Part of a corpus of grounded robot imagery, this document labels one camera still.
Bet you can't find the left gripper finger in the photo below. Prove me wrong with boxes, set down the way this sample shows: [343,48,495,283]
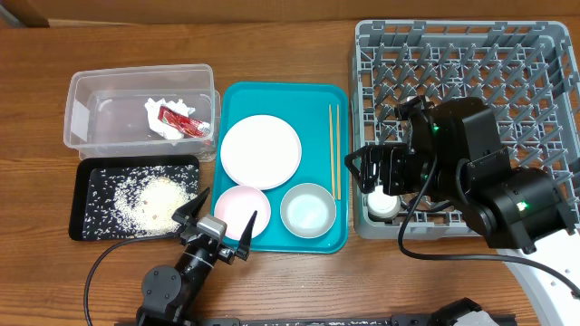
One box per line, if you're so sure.
[236,211,257,261]
[171,187,210,225]

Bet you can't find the white cup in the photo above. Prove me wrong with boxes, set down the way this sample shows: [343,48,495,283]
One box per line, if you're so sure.
[367,185,401,221]

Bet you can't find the small pink bowl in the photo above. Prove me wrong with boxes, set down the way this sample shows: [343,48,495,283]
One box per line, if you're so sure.
[214,186,271,241]

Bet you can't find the grey bowl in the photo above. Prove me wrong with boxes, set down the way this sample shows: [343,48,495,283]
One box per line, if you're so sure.
[280,183,337,239]

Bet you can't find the red sauce packet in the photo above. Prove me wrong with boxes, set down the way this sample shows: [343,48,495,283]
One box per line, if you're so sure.
[158,106,211,138]

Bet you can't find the large white plate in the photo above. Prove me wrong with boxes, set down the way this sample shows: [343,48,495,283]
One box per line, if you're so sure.
[220,115,302,190]

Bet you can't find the white napkin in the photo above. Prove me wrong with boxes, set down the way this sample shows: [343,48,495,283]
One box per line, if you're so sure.
[144,98,196,140]

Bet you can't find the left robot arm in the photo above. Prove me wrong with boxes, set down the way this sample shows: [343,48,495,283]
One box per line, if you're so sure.
[136,189,257,326]

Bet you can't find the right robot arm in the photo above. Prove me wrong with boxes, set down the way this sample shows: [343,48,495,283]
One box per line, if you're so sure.
[344,96,579,325]

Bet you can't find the grey dishwasher rack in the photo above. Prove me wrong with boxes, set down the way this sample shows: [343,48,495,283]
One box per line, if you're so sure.
[349,20,579,211]

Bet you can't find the right wooden chopstick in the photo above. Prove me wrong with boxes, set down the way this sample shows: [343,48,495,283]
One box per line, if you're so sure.
[336,104,342,201]

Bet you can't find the wooden chopstick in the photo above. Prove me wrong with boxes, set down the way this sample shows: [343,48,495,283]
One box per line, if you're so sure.
[328,103,336,198]
[336,104,342,201]

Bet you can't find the left wooden chopstick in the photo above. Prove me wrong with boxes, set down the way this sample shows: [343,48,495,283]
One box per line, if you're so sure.
[328,103,336,198]

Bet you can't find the spilled rice pile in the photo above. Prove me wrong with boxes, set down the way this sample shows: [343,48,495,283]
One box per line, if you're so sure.
[82,164,198,241]

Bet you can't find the teal serving tray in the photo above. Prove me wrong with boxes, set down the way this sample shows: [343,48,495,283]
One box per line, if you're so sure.
[218,81,351,254]

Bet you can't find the black plastic tray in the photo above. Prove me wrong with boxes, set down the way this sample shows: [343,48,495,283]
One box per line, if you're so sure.
[68,155,199,241]

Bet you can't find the clear plastic bin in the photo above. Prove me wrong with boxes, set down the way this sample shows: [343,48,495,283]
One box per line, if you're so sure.
[63,63,221,161]

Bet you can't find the cardboard back panel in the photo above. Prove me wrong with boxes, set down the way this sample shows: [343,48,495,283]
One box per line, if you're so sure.
[1,0,579,27]

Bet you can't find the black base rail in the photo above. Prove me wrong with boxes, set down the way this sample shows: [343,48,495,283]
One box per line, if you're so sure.
[115,314,517,326]

